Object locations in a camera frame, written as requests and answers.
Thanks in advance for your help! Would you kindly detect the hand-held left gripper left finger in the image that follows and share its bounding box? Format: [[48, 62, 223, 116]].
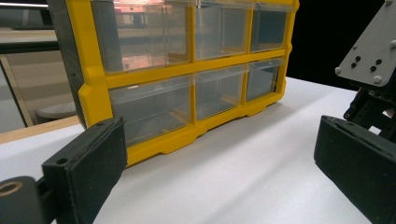
[[41, 116, 129, 224]]

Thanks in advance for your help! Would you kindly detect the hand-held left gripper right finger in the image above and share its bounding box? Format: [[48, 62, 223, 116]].
[[313, 115, 396, 224]]

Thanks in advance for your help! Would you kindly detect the yellow black organizer cabinet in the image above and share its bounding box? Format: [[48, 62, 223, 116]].
[[46, 0, 301, 168]]

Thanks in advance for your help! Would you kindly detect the black curtain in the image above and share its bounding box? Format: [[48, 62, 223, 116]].
[[285, 0, 387, 91]]

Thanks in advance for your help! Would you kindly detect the light wooden board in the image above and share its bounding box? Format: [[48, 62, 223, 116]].
[[0, 115, 80, 145]]

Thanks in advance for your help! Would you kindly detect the grid of clear drawers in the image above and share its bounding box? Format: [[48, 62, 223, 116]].
[[91, 0, 290, 147]]

